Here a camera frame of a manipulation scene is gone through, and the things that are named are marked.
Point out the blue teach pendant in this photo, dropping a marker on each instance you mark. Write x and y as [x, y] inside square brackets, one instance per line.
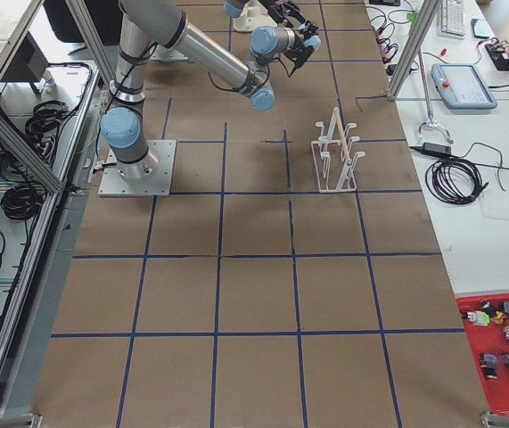
[462, 87]

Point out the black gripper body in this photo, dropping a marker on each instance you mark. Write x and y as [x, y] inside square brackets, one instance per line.
[297, 50]
[284, 10]

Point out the white keyboard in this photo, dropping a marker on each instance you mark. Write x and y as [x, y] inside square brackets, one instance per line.
[451, 19]

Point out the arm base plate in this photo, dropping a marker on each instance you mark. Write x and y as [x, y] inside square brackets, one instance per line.
[150, 176]

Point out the aluminium frame post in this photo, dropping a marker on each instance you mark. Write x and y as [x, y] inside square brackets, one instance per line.
[417, 33]

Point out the white wire cup rack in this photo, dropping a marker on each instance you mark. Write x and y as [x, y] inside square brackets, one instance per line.
[335, 161]

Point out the black power adapter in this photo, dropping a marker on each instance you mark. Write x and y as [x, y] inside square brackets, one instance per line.
[432, 150]

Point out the light blue cup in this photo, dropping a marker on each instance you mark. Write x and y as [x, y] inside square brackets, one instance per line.
[314, 42]

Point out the red parts tray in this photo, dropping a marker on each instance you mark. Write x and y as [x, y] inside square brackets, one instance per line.
[486, 324]

